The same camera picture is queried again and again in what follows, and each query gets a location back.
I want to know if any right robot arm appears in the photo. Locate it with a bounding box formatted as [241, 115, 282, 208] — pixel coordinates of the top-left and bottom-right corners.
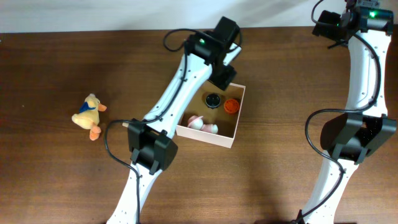
[293, 0, 397, 223]

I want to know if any yellow plush duck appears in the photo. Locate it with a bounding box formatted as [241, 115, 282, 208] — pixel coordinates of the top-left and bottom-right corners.
[72, 93, 107, 141]

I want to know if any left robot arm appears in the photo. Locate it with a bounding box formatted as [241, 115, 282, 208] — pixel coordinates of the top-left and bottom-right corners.
[108, 17, 242, 224]

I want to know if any right black cable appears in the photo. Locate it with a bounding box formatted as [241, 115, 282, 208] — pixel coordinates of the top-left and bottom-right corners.
[304, 0, 382, 224]

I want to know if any black round cap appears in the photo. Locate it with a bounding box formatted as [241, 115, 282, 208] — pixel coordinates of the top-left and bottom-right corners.
[205, 93, 221, 109]

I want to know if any white cardboard box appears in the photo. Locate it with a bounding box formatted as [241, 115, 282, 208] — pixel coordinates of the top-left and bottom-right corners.
[176, 82, 246, 148]

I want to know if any orange round ball toy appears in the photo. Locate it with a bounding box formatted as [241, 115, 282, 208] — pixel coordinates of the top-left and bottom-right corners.
[223, 98, 240, 114]

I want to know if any pink hat duck figurine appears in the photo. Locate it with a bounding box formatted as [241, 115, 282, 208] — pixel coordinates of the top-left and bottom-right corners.
[187, 116, 218, 134]

